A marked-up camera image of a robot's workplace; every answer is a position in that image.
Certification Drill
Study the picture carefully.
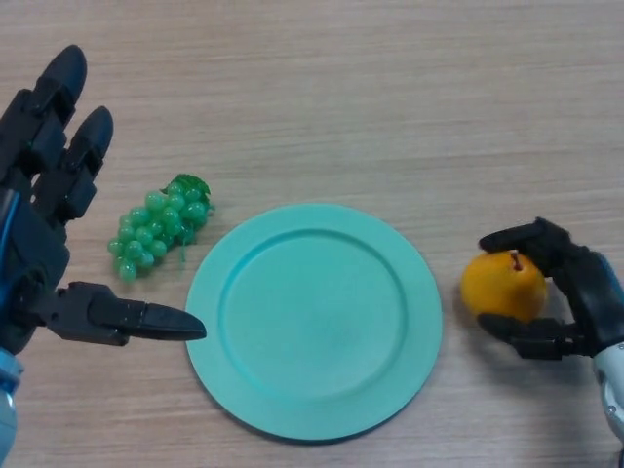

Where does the green grape bunch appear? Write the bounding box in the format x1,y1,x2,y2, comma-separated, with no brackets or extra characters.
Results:
106,174,216,283

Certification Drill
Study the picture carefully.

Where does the green plate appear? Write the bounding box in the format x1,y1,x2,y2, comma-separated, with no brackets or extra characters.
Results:
184,203,444,446

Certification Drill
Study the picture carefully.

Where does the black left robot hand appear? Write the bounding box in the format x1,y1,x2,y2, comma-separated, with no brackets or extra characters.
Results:
0,44,208,357

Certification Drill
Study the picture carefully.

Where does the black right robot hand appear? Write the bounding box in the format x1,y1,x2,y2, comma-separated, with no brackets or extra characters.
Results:
477,216,624,361

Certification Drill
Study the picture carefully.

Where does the yellow pear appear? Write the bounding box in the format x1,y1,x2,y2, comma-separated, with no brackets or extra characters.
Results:
459,250,548,324

